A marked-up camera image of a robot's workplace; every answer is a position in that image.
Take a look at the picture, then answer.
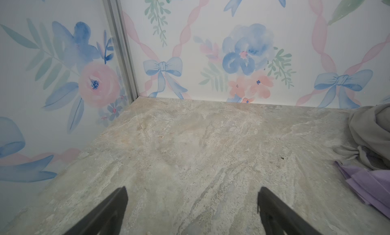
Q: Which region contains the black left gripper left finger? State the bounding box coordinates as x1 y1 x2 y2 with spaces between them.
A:
65 187 128 235

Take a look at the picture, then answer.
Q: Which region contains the grey cloth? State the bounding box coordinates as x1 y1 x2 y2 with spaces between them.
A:
333 103 390 171

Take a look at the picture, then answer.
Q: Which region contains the lavender purple cloth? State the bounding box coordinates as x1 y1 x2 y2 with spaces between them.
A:
335 161 390 218

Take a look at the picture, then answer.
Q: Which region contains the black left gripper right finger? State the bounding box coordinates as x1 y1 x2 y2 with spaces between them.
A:
257 186 321 235

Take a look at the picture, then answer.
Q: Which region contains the aluminium corner post left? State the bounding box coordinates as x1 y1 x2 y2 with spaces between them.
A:
102 0 139 103

